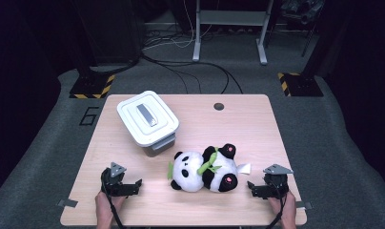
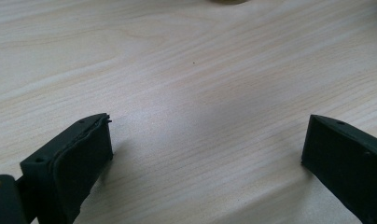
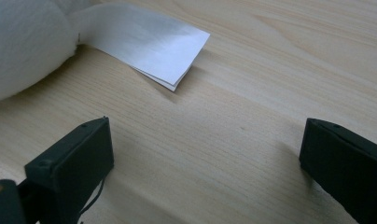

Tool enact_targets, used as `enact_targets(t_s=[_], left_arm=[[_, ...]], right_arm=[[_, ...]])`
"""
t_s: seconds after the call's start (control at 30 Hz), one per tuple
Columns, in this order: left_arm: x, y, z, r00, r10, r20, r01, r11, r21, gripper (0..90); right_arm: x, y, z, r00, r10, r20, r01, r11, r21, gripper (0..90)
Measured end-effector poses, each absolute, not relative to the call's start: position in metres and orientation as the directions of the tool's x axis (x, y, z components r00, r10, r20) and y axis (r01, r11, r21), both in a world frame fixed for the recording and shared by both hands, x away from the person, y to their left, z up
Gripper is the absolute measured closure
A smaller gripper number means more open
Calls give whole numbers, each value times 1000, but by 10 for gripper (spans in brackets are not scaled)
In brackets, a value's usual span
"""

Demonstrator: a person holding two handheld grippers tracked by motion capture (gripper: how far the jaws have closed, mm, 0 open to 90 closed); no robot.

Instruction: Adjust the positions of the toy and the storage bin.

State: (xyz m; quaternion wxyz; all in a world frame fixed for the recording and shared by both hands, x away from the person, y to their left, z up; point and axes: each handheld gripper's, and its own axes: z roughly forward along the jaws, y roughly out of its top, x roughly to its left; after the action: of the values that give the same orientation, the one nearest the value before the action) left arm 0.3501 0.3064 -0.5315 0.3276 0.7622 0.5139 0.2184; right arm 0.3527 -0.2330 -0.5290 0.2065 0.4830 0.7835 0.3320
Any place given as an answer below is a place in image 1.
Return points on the clear plastic storage box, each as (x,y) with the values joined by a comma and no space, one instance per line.
(160,148)

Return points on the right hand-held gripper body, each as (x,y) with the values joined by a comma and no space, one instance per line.
(276,184)

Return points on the grey tape strip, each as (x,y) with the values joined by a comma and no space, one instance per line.
(67,203)
(305,205)

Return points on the black base with yellow stripes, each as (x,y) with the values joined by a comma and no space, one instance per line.
(301,85)
(90,86)

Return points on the person's right hand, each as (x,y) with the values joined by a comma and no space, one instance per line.
(287,206)

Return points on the dark equipment pile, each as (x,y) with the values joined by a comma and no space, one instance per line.
(303,11)

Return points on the white plastic box lid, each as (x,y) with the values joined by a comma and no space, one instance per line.
(147,119)

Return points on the white metal stand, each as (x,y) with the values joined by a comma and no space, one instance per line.
(232,17)

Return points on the panda plush toy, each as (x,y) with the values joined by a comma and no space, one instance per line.
(200,171)

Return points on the dark cabinet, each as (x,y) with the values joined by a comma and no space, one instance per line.
(111,31)

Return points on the person's left hand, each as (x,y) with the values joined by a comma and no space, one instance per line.
(106,205)

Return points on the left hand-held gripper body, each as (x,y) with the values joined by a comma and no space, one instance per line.
(112,186)

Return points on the dark round table grommet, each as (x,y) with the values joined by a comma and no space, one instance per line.
(218,106)

